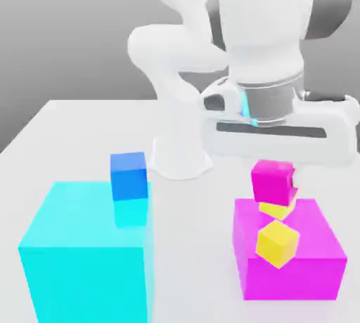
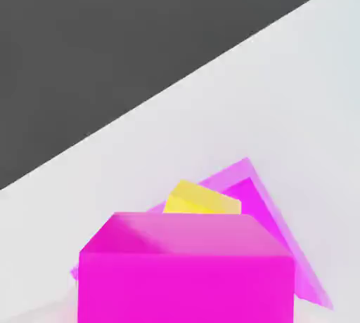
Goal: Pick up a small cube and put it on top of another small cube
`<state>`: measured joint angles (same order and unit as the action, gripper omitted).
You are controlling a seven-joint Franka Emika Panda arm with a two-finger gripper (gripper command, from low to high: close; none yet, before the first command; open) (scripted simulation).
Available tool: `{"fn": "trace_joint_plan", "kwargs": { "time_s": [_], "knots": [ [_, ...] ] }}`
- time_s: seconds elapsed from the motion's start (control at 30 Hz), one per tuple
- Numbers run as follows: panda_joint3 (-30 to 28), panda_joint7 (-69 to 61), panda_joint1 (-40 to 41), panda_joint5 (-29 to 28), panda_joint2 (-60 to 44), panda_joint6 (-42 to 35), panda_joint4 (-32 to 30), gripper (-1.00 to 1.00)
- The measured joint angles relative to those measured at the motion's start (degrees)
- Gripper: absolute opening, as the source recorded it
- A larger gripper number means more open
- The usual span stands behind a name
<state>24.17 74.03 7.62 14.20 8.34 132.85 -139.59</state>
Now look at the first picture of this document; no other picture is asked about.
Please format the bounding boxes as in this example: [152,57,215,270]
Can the small yellow cube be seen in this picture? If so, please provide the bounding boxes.
[255,219,301,270]
[258,198,297,222]

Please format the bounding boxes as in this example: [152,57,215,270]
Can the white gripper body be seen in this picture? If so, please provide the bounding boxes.
[200,94,360,169]

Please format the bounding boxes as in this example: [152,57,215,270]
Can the large magenta box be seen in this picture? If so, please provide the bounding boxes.
[232,197,349,301]

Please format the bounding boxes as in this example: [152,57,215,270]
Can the large cyan box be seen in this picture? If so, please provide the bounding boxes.
[17,180,155,323]

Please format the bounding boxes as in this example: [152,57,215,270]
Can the small magenta cube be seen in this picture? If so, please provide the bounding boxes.
[250,159,299,208]

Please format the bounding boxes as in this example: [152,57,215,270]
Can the small blue cube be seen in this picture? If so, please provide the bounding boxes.
[110,151,149,202]

